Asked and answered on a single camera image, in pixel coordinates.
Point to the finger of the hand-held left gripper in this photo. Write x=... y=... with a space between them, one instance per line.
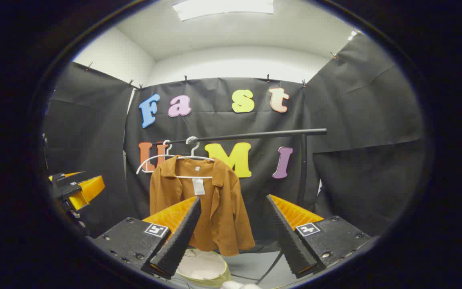
x=64 y=176
x=88 y=188

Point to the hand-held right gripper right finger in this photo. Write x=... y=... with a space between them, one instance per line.
x=291 y=237

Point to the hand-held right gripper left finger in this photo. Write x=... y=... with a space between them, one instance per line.
x=183 y=233

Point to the white laundry hamper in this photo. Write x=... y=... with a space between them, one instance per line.
x=201 y=265

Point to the brown shirt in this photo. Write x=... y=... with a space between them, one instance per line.
x=227 y=216

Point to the white plastic hanger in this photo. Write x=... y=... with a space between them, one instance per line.
x=193 y=154
x=150 y=158

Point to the black clothes rack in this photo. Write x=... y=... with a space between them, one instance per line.
x=255 y=135

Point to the black backdrop cloth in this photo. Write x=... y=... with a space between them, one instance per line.
x=359 y=120

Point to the ceiling light panel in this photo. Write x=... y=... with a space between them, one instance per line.
x=223 y=8

